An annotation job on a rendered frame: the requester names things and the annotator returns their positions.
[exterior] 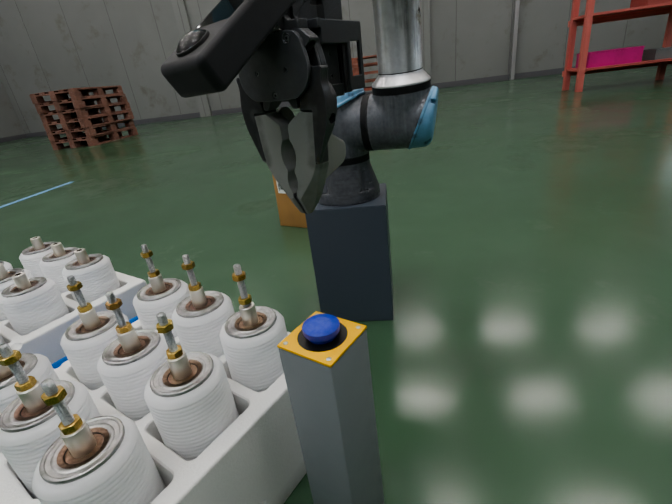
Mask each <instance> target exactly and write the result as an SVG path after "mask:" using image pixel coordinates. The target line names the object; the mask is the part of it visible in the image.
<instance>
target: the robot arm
mask: <svg viewBox="0 0 672 504"><path fill-rule="evenodd" d="M372 5H373V17H374V28H375V40H376V52H377V63H378V77H377V78H376V80H375V81H374V83H373V84H372V93H373V94H365V91H364V88H365V78H364V65H363V52H362V39H361V27H360V21H351V20H343V18H342V7H341V0H220V2H219V3H218V4H217V5H216V6H215V7H214V8H213V9H212V10H211V11H210V12H209V14H208V15H207V16H206V17H205V18H204V19H203V20H202V21H201V22H200V23H199V24H198V26H197V27H196V28H195V29H194V30H193V31H190V32H188V33H187V34H185V35H184V36H183V37H182V38H181V40H180V41H179V43H178V46H177V48H176V50H175V51H174V52H173V53H172V54H171V55H170V56H169V57H168V58H167V59H166V60H165V62H164V63H163V64H162V65H161V73H162V75H163V76H164V77H165V79H166V80H167V81H168V82H169V83H170V84H171V86H172V87H173V88H174V89H175V90H176V91H177V93H178V94H179V95H180V96H181V97H184V98H188V97H194V96H200V95H205V94H211V93H217V92H222V91H225V90H226V89H227V87H228V86H229V85H230V84H231V82H232V81H233V80H234V79H235V77H236V76H237V75H238V74H239V78H237V79H236V81H237V84H238V87H239V91H240V101H241V109H242V114H243V118H244V121H245V124H246V127H247V129H248V132H249V134H250V136H251V138H252V140H253V142H254V144H255V146H256V148H257V150H258V152H259V154H260V156H261V158H262V160H263V161H264V162H265V163H267V165H268V167H269V169H270V171H271V173H272V175H273V176H274V178H275V179H276V181H277V182H278V184H279V185H280V186H281V188H282V189H283V190H284V192H285V193H286V194H287V196H288V197H289V198H290V200H291V201H292V202H293V204H294V205H295V206H296V207H297V209H298V210H299V211H300V212H301V213H307V214H309V213H312V212H313V211H314V209H315V208H316V206H317V204H318V203H320V204H322V205H326V206H351V205H357V204H362V203H366V202H369V201H371V200H374V199H375V198H377V197H378V196H379V195H380V187H379V182H378V180H377V178H376V175H375V173H374V170H373V168H372V165H371V163H370V156H369V151H375V150H391V149H407V148H408V149H411V148H418V147H425V146H427V145H429V144H430V143H431V141H432V139H433V134H434V128H435V122H436V114H437V105H438V93H439V89H438V87H435V86H432V87H431V77H430V76H429V75H428V74H427V73H426V72H425V71H424V70H423V68H422V40H421V10H420V0H372ZM350 41H356V42H357V54H358V66H359V75H354V76H353V71H352V60H351V49H350ZM281 102H289V103H290V105H291V106H292V108H293V109H297V108H300V110H301V112H299V113H298V114H297V115H296V116H294V114H293V112H292V110H291V109H290V108H288V107H281V108H279V109H278V110H277V111H276V109H277V108H278V107H279V105H280V104H281ZM273 112H274V113H273ZM268 113H269V114H268Z"/></svg>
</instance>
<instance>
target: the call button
mask: <svg viewBox="0 0 672 504"><path fill-rule="evenodd" d="M339 331H340V322H339V319H338V318H337V317H335V316H333V315H330V314H317V315H314V316H311V317H310V318H308V319H307V320H306V321H305V322H304V323H303V325H302V332H303V335H304V337H305V338H306V339H308V340H309V341H310V342H311V343H314V344H326V343H329V342H331V341H333V340H334V339H335V338H336V336H337V334H338V333H339Z"/></svg>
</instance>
